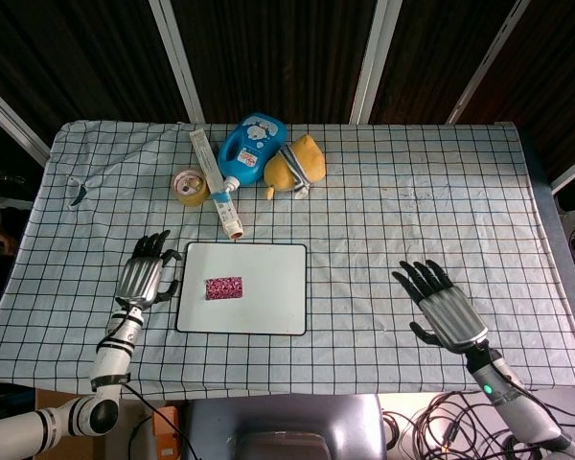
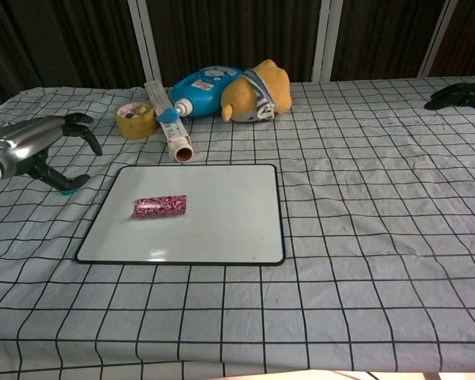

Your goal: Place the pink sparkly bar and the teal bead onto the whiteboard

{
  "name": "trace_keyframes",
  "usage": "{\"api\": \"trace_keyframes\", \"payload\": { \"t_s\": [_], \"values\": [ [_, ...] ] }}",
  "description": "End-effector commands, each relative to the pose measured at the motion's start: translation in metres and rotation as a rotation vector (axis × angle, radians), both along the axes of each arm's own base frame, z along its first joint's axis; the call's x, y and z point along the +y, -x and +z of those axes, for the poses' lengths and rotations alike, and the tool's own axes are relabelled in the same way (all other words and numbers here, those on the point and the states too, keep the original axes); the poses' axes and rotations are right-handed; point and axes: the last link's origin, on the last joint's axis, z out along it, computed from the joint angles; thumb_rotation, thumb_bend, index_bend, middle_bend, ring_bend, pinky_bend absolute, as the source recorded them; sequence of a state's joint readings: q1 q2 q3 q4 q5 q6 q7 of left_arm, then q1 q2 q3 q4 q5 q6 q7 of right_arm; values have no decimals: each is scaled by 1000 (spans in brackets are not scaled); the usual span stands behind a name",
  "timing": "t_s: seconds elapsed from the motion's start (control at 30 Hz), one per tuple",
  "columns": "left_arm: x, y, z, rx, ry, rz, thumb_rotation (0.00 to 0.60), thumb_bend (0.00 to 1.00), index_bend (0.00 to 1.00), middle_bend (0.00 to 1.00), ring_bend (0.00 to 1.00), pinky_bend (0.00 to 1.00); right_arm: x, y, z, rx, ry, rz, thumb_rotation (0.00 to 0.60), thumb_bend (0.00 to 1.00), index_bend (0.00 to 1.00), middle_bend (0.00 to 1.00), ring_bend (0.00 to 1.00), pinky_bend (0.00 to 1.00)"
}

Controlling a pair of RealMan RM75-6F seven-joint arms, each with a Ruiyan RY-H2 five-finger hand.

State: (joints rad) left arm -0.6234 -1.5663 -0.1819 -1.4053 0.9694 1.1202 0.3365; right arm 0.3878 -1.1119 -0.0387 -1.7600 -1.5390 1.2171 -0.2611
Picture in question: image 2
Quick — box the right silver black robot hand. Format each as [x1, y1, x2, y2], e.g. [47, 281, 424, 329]
[424, 82, 475, 192]

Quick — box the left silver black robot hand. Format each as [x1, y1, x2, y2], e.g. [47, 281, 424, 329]
[0, 112, 104, 196]

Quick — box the pink patterned roll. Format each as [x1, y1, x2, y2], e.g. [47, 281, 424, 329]
[133, 194, 188, 220]

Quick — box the yellow tape roll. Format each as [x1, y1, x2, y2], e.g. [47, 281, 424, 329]
[115, 100, 159, 141]

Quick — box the blue detergent bottle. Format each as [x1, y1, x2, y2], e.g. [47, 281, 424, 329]
[169, 64, 247, 119]

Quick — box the black checked white tablecloth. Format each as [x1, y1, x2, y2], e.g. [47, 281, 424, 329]
[0, 73, 475, 380]

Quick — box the yellow plush toy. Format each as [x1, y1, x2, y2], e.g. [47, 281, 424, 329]
[220, 59, 294, 124]

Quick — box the white frame post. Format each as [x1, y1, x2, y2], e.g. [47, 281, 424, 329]
[127, 0, 164, 87]
[312, 0, 344, 83]
[416, 0, 461, 78]

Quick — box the white board with black frame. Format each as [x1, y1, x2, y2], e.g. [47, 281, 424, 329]
[75, 162, 288, 266]

